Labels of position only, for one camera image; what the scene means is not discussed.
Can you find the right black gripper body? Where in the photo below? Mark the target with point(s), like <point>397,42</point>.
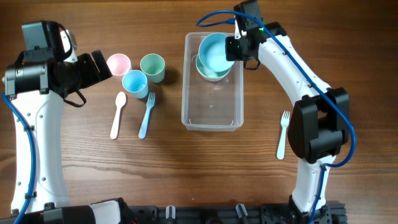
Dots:
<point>234,48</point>

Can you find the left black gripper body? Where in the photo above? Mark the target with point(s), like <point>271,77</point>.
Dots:
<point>88,69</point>

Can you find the pink plastic cup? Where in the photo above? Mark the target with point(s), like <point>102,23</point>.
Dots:
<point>119,64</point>

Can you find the blue plastic bowl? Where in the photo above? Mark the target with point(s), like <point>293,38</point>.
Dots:
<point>212,52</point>

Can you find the blue plastic cup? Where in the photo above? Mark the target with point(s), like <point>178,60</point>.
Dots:
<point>136,83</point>

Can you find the white plastic spoon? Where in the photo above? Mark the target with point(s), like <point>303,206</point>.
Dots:
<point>120,102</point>

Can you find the white plastic bowl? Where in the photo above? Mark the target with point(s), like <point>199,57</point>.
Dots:
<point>214,77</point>

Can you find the green plastic bowl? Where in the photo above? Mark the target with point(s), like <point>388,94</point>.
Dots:
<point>205,72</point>

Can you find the green plastic cup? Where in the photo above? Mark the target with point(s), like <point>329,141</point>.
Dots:
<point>153,66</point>

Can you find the light blue plastic fork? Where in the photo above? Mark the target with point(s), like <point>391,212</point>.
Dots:
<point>149,105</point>

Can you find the mint green plastic fork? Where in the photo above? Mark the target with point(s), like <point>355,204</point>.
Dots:
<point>284,122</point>

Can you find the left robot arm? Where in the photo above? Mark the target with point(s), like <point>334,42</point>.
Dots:
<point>36,88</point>

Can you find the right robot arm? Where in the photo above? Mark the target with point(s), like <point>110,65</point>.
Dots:
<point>320,133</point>

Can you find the clear plastic container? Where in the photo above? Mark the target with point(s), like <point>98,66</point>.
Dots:
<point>206,105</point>

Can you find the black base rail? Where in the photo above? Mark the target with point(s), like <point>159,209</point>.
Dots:
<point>262,214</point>

